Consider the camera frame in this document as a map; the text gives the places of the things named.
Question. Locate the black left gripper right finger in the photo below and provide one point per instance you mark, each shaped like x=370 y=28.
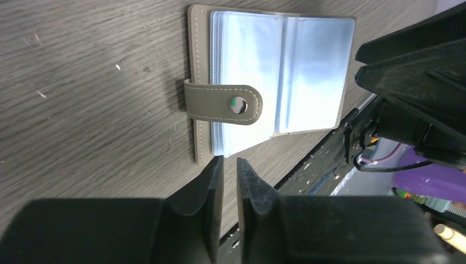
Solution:
x=278 y=228

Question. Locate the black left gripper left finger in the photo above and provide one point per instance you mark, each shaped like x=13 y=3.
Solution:
x=181 y=228

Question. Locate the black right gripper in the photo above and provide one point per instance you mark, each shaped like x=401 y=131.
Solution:
x=422 y=69

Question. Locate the grey card holder wallet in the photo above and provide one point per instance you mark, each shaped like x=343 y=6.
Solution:
x=256 y=75

